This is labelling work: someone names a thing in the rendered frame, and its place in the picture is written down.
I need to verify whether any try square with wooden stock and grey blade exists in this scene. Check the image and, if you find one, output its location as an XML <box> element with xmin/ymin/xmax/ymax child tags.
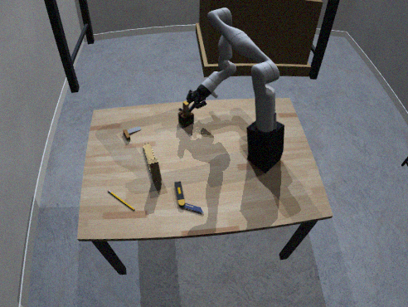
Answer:
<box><xmin>124</xmin><ymin>126</ymin><xmax>141</xmax><ymax>140</ymax></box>

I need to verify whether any brown wooden block with green stripe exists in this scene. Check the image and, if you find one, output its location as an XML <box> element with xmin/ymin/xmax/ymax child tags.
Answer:
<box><xmin>178</xmin><ymin>111</ymin><xmax>194</xmax><ymax>128</ymax></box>

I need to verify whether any black sliding bevel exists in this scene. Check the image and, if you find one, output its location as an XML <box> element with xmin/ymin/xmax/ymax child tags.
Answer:
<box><xmin>175</xmin><ymin>181</ymin><xmax>204</xmax><ymax>213</ymax></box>

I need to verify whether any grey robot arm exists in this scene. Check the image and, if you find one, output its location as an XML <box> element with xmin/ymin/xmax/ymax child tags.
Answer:
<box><xmin>202</xmin><ymin>7</ymin><xmax>279</xmax><ymax>132</ymax></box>

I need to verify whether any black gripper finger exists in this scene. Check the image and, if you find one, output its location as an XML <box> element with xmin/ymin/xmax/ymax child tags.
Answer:
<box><xmin>187</xmin><ymin>95</ymin><xmax>206</xmax><ymax>113</ymax></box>
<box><xmin>186</xmin><ymin>90</ymin><xmax>197</xmax><ymax>104</ymax></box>

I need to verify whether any l-shaped wooden frame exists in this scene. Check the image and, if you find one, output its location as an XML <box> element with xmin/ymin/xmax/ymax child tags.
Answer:
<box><xmin>143</xmin><ymin>143</ymin><xmax>162</xmax><ymax>183</ymax></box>

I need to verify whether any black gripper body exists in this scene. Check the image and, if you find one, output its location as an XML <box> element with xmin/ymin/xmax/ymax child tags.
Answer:
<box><xmin>193</xmin><ymin>84</ymin><xmax>211</xmax><ymax>102</ymax></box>

